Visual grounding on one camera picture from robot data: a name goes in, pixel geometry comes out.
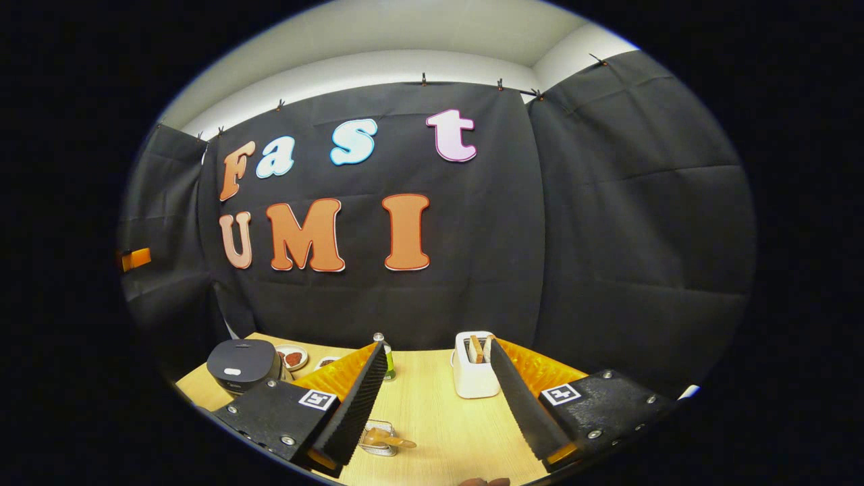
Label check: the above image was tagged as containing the clear wire chopstick holder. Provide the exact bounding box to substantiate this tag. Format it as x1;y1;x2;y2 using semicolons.
358;420;398;457

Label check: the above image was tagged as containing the white toaster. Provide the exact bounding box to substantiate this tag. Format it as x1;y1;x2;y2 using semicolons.
451;331;502;399

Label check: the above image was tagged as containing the small green drink bottle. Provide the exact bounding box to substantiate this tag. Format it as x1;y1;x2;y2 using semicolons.
373;332;397;382

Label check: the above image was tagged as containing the black rice cooker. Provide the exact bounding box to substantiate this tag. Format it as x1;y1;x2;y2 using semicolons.
206;339;284;396

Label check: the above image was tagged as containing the black backdrop cloth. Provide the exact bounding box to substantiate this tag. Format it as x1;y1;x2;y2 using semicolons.
116;51;757;396

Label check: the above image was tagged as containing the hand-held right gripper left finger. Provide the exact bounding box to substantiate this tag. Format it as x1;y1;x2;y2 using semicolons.
211;341;389;479

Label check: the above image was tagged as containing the round dish of red beans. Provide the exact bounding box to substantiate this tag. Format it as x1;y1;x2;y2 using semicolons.
275;344;309;372

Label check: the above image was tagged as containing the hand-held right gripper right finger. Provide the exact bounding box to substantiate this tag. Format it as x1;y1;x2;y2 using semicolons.
489;337;676;473

